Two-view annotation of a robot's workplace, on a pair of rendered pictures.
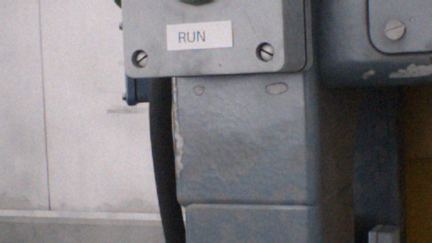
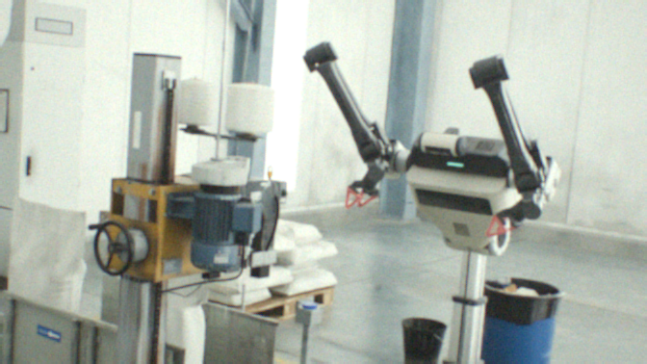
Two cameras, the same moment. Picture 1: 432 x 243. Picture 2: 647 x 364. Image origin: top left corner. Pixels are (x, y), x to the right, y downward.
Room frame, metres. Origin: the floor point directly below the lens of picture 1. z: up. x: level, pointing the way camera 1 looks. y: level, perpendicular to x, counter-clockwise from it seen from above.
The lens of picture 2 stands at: (3.53, 0.88, 1.69)
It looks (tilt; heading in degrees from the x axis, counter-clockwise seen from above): 6 degrees down; 193
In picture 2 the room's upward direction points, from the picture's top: 5 degrees clockwise
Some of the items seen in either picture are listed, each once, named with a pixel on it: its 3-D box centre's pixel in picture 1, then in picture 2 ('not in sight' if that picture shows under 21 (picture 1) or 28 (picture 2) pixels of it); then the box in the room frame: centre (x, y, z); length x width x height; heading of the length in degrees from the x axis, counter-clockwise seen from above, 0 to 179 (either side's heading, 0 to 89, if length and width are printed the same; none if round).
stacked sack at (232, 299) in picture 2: not in sight; (219, 288); (-2.23, -1.11, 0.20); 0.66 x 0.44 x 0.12; 68
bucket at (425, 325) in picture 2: not in sight; (422, 343); (-1.82, 0.42, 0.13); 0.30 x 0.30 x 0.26
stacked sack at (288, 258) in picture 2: not in sight; (295, 249); (-2.78, -0.71, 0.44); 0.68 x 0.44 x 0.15; 158
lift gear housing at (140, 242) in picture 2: not in sight; (130, 245); (0.99, -0.31, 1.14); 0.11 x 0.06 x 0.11; 68
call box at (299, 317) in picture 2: not in sight; (308, 314); (0.35, 0.16, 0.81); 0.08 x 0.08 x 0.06; 68
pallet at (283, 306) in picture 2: not in sight; (245, 298); (-2.56, -1.01, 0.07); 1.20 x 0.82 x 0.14; 160
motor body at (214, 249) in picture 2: not in sight; (215, 229); (0.92, -0.05, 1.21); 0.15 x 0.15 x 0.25
